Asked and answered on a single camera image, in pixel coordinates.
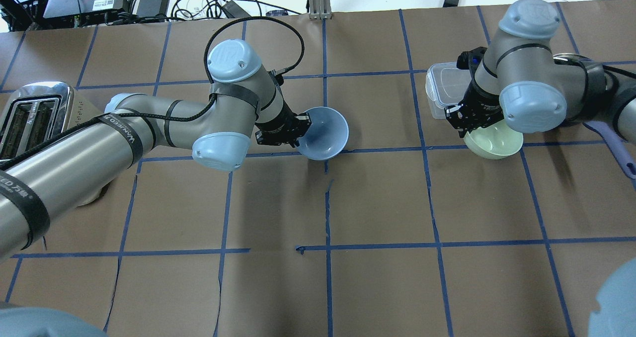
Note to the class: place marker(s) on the purple handled pan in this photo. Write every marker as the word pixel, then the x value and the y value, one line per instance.
pixel 611 139

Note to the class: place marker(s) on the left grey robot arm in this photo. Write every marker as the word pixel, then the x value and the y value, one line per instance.
pixel 218 133

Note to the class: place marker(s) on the cream toaster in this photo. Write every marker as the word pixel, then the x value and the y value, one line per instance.
pixel 51 138

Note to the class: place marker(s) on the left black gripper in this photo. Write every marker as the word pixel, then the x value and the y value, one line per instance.
pixel 279 123

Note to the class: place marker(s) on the green bowl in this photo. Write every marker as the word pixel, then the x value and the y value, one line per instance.
pixel 496 142

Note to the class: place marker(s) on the blue bowl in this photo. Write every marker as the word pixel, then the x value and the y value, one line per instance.
pixel 326 136

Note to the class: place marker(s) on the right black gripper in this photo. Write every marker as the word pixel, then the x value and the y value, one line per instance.
pixel 477 100

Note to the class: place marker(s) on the clear plastic container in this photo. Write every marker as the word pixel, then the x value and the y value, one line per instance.
pixel 445 86

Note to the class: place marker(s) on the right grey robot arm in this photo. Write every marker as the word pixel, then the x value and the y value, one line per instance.
pixel 583 114

